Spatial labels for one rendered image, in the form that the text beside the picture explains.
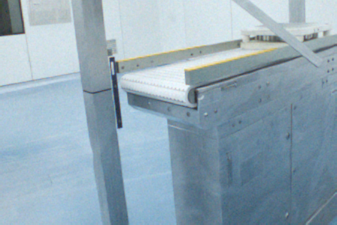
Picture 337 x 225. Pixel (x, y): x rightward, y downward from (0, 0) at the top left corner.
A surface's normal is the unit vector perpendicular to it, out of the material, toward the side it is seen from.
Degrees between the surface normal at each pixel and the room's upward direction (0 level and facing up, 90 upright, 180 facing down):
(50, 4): 90
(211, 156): 90
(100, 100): 90
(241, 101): 90
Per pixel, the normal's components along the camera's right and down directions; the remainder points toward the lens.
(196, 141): -0.73, 0.18
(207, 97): 0.68, 0.09
